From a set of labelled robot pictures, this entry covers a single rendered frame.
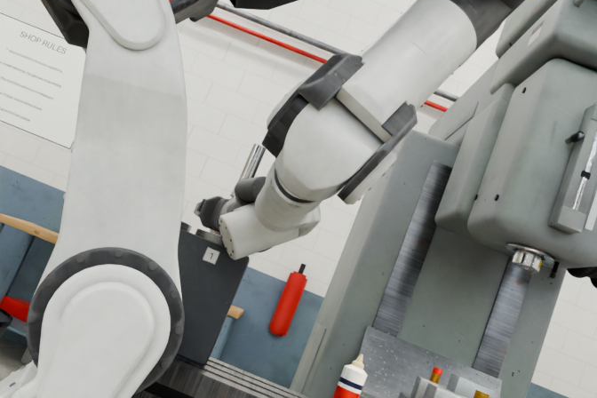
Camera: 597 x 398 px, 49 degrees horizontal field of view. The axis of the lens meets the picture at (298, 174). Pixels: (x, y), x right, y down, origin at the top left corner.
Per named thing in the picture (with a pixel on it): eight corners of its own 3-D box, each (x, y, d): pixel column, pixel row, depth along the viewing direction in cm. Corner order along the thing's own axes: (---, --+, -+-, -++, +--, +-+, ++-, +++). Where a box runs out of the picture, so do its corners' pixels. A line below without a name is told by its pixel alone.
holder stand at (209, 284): (204, 366, 105) (253, 250, 109) (76, 314, 105) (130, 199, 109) (209, 357, 117) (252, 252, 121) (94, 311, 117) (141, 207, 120)
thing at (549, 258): (563, 262, 109) (564, 258, 109) (514, 242, 109) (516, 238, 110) (542, 264, 118) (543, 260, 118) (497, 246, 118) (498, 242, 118)
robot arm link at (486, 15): (503, 25, 69) (569, -45, 74) (441, -35, 69) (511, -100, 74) (453, 73, 79) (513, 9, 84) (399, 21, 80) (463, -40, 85)
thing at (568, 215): (581, 233, 101) (620, 110, 105) (557, 223, 101) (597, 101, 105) (569, 234, 105) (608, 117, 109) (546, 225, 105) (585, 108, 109)
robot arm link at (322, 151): (290, 247, 83) (335, 201, 65) (232, 191, 83) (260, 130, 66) (343, 192, 87) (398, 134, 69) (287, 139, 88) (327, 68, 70)
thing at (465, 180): (576, 264, 124) (615, 139, 128) (454, 215, 124) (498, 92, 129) (535, 267, 142) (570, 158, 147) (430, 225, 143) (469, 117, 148)
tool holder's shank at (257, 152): (243, 208, 117) (267, 151, 119) (243, 205, 114) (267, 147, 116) (227, 201, 117) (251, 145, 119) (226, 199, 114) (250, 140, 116)
